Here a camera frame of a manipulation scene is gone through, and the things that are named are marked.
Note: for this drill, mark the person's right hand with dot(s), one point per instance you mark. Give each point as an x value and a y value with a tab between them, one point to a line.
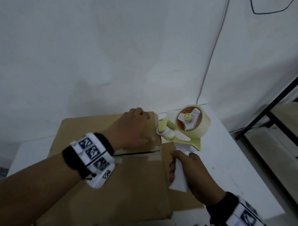
198	179

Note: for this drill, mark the person's left hand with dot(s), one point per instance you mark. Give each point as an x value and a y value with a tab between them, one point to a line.
132	130

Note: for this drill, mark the yellow white tape dispenser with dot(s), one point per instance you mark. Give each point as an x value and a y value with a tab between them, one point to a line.
179	179

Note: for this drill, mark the clear tape roll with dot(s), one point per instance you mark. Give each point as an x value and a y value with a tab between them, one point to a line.
202	128

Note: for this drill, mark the brown cardboard box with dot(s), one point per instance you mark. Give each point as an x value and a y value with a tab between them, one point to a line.
130	186

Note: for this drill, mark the person's left forearm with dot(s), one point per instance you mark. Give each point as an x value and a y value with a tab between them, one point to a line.
35	191

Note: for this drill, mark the beige shelf board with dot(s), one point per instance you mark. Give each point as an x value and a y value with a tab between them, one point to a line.
287	116
267	149

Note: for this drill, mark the black metal shelf rack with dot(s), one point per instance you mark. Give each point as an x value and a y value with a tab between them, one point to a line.
267	108

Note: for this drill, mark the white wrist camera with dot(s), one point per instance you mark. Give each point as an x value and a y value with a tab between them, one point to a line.
100	179

